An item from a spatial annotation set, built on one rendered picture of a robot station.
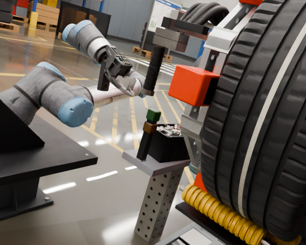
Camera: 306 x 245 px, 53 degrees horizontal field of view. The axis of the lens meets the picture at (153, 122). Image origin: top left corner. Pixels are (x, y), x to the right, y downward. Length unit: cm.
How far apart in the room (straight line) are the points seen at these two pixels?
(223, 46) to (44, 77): 93
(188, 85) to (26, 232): 105
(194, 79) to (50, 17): 1106
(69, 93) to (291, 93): 98
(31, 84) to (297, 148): 114
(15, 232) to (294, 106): 121
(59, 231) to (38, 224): 10
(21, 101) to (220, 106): 98
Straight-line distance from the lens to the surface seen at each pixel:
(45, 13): 1151
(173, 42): 87
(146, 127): 115
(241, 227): 88
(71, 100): 134
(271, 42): 63
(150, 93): 93
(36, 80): 145
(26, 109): 143
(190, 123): 74
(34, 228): 150
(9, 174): 126
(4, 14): 800
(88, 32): 125
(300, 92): 59
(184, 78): 64
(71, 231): 150
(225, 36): 72
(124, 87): 112
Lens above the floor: 94
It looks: 16 degrees down
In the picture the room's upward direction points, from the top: 16 degrees clockwise
